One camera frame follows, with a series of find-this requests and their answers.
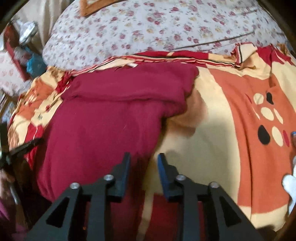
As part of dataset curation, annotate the white cloth piece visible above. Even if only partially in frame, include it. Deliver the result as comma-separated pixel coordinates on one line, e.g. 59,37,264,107
282,157,296,215

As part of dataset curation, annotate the blue plastic bag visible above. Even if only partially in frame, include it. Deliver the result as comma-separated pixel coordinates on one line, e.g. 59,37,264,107
26,54,47,78

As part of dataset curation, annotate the brown checkered pillow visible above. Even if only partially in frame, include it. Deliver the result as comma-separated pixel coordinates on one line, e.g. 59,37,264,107
79,0,122,16

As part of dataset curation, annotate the orange cream red fleece blanket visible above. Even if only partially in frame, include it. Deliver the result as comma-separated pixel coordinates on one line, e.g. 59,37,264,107
8,43,295,240

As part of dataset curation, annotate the dark red garment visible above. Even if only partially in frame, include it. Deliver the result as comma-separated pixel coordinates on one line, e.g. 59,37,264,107
34,62,199,240

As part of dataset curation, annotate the white floral quilt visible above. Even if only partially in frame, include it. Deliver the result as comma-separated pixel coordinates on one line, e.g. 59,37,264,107
43,1,287,69

